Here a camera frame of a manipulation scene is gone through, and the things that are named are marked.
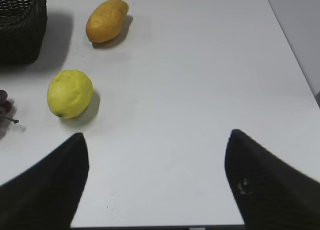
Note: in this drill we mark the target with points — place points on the yellow lemon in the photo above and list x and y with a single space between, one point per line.
69 93

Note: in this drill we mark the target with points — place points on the black woven wicker basket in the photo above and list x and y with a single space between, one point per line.
22 28

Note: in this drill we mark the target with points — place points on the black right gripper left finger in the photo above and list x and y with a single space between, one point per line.
46 196

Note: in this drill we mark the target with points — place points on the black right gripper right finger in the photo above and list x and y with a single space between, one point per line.
269 193

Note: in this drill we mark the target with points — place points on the orange yellow mango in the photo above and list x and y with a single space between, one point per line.
106 21

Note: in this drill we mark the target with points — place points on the dark red grape bunch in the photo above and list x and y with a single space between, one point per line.
6 107

